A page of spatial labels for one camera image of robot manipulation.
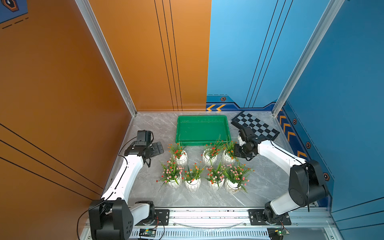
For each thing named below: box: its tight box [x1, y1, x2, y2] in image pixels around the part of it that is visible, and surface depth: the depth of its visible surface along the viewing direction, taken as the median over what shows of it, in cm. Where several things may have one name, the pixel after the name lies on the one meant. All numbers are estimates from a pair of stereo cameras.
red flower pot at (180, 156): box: [168, 143, 188, 167], surface depth 88 cm
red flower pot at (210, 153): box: [202, 139, 224, 167], surface depth 87 cm
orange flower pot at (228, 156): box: [222, 140, 236, 164], surface depth 87 cm
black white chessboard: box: [230, 111, 281, 141], surface depth 111 cm
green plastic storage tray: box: [176, 115, 231, 146], surface depth 114 cm
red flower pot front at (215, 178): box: [206, 161, 226, 191], surface depth 77 cm
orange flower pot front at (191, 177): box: [182, 162, 205, 192], surface depth 79 cm
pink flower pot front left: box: [156, 160, 185, 192], surface depth 76 cm
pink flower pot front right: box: [221, 164, 255, 194], surface depth 77 cm
